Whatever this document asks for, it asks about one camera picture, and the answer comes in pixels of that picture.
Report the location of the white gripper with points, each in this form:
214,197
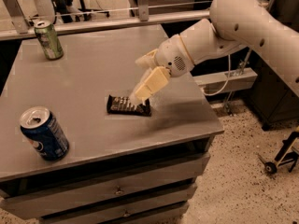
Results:
172,57

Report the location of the dark chocolate rxbar wrapper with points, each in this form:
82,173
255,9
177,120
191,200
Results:
122,105

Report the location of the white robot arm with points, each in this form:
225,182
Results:
231,26

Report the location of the green soda can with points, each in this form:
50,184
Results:
48,40

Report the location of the blue pepsi can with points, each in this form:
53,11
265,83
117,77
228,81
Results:
43,131

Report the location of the black office chair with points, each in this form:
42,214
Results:
69,12

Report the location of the grey drawer cabinet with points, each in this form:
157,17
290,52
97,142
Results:
119,169

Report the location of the black wheeled cart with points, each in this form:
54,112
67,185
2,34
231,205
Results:
287,154

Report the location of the white cylinder post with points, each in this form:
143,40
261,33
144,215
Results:
45,10

